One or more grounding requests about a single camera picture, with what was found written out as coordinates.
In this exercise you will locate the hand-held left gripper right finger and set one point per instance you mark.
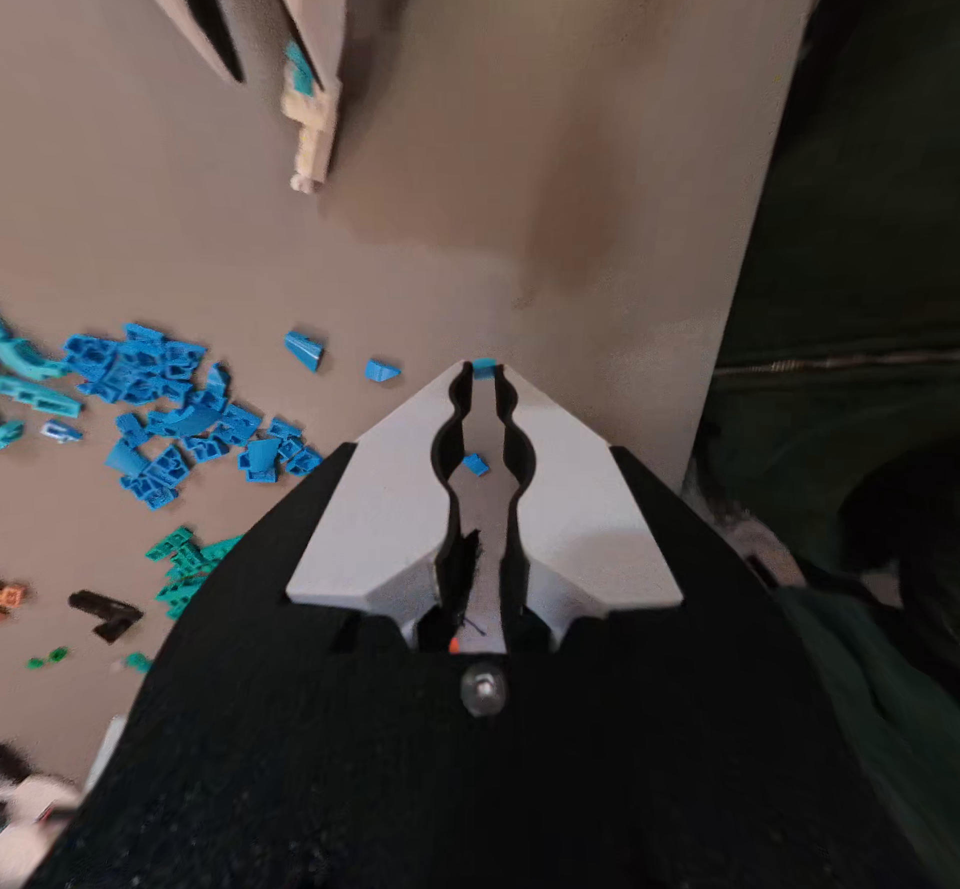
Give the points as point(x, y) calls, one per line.
point(592, 521)

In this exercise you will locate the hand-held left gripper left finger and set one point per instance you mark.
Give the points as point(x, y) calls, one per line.
point(367, 514)

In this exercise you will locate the white lego assembly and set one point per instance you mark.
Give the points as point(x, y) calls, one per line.
point(307, 131)

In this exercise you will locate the small blue lego brick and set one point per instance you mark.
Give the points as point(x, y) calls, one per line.
point(476, 464)

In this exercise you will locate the blue wedge lego brick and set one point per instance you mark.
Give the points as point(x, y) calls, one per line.
point(304, 350)
point(382, 371)

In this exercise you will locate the pile of teal green lego pieces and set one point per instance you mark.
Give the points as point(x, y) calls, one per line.
point(187, 566)

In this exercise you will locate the pile of blue lego pieces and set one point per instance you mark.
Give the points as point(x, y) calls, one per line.
point(172, 416)

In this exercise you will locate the black lego piece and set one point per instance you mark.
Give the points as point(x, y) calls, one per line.
point(105, 608)

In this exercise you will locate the pile of turquoise lego pieces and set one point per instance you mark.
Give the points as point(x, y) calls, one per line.
point(34, 394)

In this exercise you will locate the orange lego piece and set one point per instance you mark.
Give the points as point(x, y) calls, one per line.
point(11, 596)

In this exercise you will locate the black and white object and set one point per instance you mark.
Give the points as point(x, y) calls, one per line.
point(34, 799)

